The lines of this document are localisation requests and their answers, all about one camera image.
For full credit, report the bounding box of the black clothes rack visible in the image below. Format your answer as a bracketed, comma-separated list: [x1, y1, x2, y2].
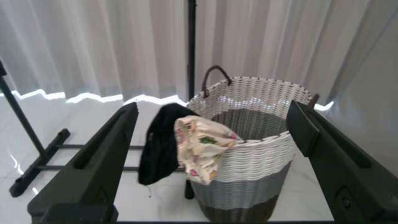
[0, 0, 198, 200]

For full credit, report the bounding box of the white laundry basket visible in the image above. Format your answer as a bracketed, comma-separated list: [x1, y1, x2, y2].
[187, 65, 321, 223]

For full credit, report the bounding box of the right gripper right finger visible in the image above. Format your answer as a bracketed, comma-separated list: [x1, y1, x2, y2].
[285, 99, 398, 222]

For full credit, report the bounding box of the black garment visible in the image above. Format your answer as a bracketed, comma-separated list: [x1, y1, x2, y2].
[137, 103, 200, 187]

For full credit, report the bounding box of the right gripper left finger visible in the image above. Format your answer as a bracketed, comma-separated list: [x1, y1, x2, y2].
[27, 101, 139, 224]

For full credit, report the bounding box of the cream printed garment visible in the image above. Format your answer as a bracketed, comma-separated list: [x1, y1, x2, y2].
[174, 115, 243, 186]

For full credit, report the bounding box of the white curtain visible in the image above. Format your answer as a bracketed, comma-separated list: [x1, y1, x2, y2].
[0, 0, 398, 108]

